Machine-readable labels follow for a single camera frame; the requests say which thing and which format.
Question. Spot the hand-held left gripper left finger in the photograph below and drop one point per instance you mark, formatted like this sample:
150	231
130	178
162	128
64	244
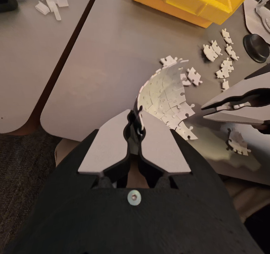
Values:
109	148

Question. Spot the partly built puzzle ball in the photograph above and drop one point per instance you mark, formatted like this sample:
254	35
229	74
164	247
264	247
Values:
164	93

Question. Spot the person's beige trousers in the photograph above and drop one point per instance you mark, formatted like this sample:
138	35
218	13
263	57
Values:
65	150

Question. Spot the black round ball stand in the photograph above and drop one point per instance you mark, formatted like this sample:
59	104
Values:
256	47

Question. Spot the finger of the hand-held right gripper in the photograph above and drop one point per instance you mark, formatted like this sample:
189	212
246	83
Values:
242	89
242	117

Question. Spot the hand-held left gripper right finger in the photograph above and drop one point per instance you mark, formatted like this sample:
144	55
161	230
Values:
162	150

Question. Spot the yellow plastic bin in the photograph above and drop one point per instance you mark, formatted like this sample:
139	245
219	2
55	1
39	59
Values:
179	3

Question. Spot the puzzle pieces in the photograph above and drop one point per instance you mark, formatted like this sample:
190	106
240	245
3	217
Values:
194	77

